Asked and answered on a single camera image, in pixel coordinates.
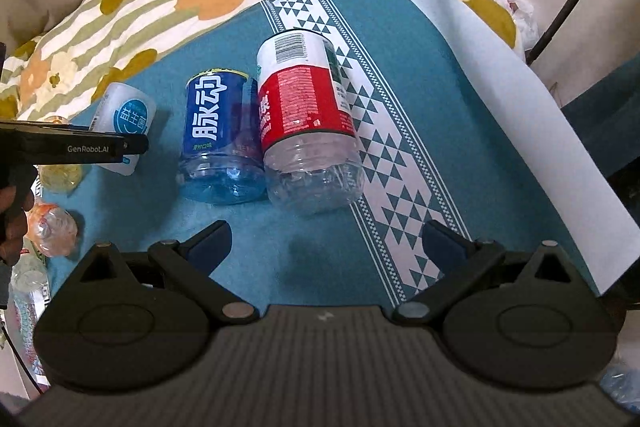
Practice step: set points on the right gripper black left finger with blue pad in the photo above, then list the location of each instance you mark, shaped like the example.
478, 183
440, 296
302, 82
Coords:
187, 266

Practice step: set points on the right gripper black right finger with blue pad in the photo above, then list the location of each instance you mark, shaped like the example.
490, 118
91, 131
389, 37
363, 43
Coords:
464, 264

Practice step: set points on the white cut bottle cup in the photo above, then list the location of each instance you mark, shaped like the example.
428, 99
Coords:
124, 109

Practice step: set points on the person's left hand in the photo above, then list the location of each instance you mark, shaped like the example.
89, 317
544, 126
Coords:
15, 225

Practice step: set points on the yellowish clear cut bottle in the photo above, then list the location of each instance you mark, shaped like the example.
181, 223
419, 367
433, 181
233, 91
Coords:
61, 179

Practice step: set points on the orange label cut bottle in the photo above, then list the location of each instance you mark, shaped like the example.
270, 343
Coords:
52, 230

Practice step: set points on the blue label cut bottle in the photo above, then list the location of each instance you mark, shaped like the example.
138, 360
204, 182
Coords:
221, 157

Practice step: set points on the teal patterned cloth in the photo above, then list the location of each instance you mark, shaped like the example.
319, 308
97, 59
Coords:
452, 126

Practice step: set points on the green label clear cut bottle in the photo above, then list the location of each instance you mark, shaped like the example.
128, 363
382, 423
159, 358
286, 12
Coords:
30, 295

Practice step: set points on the red label clear cut bottle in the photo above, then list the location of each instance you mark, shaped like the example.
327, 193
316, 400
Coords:
309, 144

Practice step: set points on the white plastic bag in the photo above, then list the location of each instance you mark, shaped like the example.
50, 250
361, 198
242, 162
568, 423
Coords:
526, 28

